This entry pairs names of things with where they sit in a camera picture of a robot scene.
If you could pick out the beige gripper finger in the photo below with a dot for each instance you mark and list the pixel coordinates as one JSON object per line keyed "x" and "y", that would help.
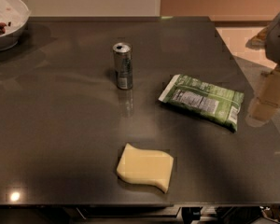
{"x": 266, "y": 101}

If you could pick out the yellow sponge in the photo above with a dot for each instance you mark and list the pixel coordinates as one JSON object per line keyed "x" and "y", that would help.
{"x": 145, "y": 167}

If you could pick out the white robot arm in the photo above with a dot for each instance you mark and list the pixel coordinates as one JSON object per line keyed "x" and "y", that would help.
{"x": 272, "y": 41}

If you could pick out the silver redbull can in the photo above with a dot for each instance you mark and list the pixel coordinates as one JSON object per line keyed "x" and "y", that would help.
{"x": 123, "y": 65}

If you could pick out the green snack bag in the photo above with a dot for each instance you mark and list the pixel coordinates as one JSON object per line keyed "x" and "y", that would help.
{"x": 206, "y": 100}

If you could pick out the white bowl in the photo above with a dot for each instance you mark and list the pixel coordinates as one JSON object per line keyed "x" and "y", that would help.
{"x": 14, "y": 14}

